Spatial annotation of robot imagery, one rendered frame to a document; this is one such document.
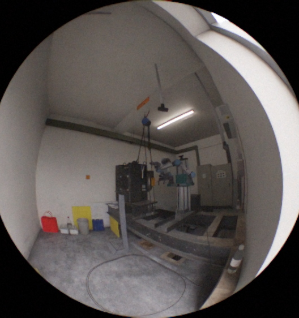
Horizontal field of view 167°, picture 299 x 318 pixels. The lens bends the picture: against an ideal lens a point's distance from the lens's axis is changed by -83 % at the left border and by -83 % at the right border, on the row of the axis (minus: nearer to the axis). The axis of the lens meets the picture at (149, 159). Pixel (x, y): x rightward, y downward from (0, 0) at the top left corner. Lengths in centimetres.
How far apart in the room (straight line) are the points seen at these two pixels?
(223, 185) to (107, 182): 377
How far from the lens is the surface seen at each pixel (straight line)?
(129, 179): 176
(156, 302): 138
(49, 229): 289
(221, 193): 405
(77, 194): 270
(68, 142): 283
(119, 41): 167
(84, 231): 263
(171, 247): 140
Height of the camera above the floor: 128
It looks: 12 degrees up
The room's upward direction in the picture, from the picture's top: 2 degrees counter-clockwise
